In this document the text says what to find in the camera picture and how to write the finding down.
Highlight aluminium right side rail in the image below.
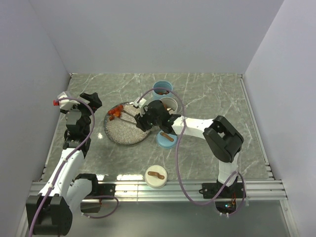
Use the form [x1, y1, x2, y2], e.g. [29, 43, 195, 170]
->
[237, 74, 275, 180]

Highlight red sausage toy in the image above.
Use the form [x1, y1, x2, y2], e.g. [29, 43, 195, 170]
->
[108, 105, 123, 121]

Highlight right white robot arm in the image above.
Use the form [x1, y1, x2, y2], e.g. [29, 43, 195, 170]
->
[134, 98, 244, 198]

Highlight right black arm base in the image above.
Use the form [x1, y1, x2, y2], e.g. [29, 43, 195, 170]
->
[199, 182, 247, 214]

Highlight blue lid brown handle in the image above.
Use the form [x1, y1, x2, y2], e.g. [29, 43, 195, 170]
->
[156, 130, 178, 149]

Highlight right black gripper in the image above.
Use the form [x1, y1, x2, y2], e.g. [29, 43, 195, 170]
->
[135, 106, 162, 132]

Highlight white lid brown handle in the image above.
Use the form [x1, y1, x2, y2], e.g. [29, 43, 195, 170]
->
[144, 165, 168, 189]

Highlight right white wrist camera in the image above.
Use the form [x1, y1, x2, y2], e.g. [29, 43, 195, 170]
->
[133, 97, 149, 116]

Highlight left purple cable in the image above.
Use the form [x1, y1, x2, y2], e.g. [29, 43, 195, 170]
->
[28, 97, 119, 237]

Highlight aluminium rail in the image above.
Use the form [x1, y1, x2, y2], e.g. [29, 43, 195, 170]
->
[237, 74, 275, 180]
[31, 179, 288, 202]

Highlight metal serving tongs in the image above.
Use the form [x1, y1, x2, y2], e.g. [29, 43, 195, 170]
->
[118, 110, 136, 125]

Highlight speckled grey plate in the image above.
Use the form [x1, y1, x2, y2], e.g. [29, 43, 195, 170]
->
[104, 102, 151, 145]

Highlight blue cylindrical container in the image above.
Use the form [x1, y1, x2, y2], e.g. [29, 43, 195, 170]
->
[153, 80, 173, 100]

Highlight white cylindrical container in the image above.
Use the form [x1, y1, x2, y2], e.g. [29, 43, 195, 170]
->
[160, 97, 178, 114]

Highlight aluminium front rail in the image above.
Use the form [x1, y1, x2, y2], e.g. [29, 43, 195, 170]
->
[31, 179, 288, 202]

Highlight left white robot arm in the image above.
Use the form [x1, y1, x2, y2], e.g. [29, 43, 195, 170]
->
[26, 91, 102, 237]

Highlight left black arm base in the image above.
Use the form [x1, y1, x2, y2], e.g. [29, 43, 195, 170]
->
[80, 183, 117, 214]

